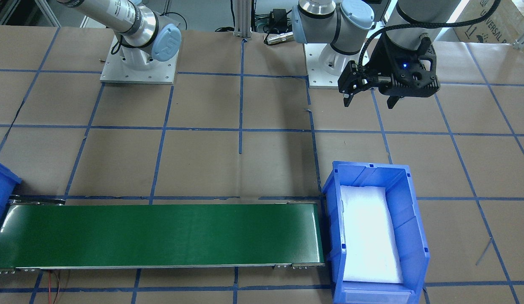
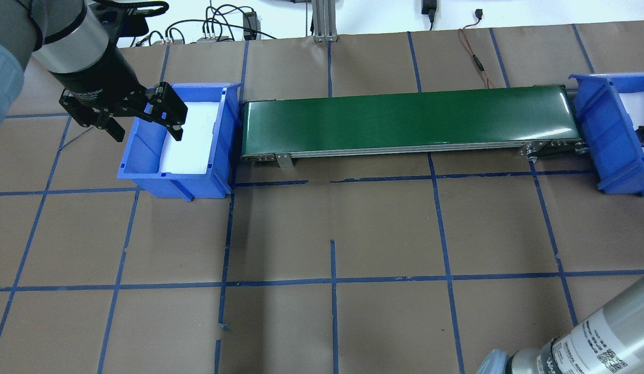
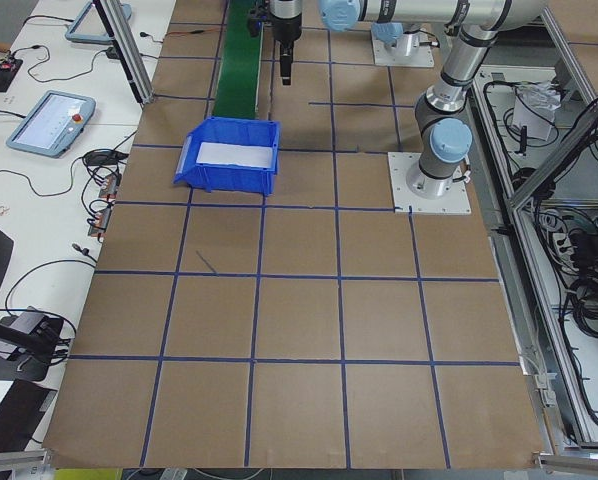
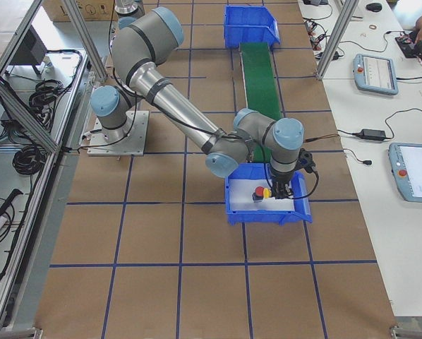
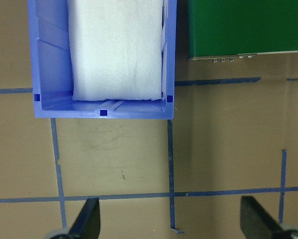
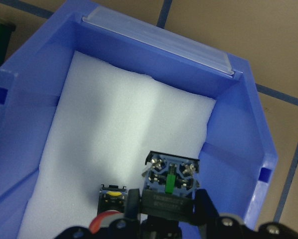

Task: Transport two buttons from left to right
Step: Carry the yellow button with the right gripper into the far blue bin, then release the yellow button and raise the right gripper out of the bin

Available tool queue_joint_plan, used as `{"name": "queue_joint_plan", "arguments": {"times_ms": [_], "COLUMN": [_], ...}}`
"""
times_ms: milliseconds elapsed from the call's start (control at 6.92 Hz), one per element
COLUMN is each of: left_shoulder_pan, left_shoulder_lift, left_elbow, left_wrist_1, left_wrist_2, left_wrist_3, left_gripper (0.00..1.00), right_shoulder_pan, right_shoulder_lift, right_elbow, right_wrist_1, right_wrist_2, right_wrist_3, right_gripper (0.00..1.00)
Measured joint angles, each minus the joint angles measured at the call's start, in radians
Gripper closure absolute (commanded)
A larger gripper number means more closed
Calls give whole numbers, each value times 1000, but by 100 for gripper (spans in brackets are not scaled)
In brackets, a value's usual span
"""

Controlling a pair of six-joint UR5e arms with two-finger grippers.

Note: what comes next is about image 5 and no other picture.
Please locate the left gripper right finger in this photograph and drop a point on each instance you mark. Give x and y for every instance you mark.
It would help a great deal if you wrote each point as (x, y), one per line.
(257, 223)

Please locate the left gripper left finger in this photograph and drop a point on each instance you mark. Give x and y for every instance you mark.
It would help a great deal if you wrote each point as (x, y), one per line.
(86, 226)

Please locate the white foam pad left bin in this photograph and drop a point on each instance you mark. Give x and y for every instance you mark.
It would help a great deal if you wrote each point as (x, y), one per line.
(115, 48)

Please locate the green conveyor belt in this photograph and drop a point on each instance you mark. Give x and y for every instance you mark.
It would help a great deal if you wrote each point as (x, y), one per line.
(230, 28)

